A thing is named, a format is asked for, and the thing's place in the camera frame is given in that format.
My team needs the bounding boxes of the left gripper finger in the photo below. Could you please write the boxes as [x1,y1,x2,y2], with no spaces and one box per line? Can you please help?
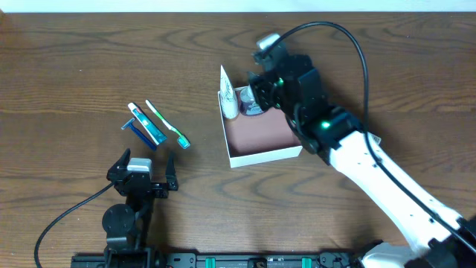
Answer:
[112,148,131,172]
[165,152,179,191]

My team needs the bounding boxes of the clear blue sanitizer bottle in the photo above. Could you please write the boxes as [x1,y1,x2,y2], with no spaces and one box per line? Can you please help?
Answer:
[239,86,263,117]

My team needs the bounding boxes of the small toothpaste tube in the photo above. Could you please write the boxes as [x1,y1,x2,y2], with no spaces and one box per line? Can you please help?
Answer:
[127,102,167,145]

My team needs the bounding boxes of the white floral lotion tube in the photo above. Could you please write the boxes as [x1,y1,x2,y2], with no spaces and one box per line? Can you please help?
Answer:
[219,66,239,120]

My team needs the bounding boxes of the green white soap packet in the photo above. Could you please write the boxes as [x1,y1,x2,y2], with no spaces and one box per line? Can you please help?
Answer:
[372,134,382,144]

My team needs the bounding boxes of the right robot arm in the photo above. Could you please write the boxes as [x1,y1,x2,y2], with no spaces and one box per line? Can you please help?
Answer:
[248,41,475,267]

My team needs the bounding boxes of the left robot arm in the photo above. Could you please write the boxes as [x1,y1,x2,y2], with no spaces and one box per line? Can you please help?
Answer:
[102,149,179,268]

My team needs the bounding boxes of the blue disposable razor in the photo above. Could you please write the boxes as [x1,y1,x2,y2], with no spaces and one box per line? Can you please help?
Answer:
[121,118,157,151]

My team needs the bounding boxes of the green white toothbrush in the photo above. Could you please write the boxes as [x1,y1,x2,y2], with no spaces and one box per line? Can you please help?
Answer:
[145,99,191,150]

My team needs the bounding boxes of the white cardboard box pink inside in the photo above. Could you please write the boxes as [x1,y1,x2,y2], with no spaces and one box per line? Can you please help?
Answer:
[222,109,303,168]

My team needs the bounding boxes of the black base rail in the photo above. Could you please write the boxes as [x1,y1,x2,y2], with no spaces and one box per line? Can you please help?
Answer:
[70,251,363,268]

